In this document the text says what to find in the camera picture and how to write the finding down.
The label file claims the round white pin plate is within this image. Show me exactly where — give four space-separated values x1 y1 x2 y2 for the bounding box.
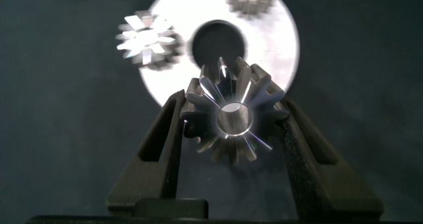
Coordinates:
138 0 301 108

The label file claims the small steel gear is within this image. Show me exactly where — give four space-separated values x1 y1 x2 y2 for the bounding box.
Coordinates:
114 9 184 69
226 0 285 19

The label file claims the large steel gear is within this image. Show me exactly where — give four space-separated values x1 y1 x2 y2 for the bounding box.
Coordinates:
179 56 290 165

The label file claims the dark table mat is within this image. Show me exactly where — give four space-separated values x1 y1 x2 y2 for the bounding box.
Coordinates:
0 0 423 224

